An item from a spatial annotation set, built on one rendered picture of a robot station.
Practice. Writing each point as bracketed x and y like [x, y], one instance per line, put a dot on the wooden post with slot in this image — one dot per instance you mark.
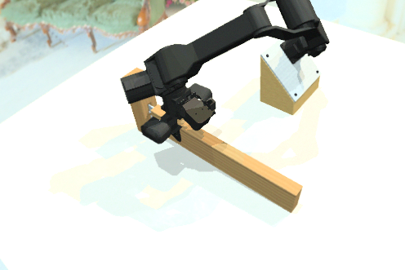
[140, 108]

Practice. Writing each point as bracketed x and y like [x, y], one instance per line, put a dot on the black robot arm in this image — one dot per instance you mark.
[170, 68]

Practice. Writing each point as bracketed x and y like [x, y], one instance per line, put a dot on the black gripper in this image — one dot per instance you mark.
[160, 130]

